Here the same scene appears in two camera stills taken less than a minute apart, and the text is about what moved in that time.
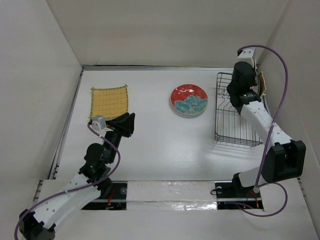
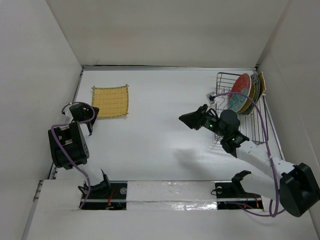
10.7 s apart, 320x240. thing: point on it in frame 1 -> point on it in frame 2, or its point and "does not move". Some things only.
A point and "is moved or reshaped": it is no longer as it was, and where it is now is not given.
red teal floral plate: [189, 99] is moved or reshaped
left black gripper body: [117, 128] -> [89, 112]
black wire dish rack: [229, 126] does not move
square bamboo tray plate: [109, 102] does not move
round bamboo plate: [261, 79] is moved or reshaped
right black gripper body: [229, 88] -> [210, 122]
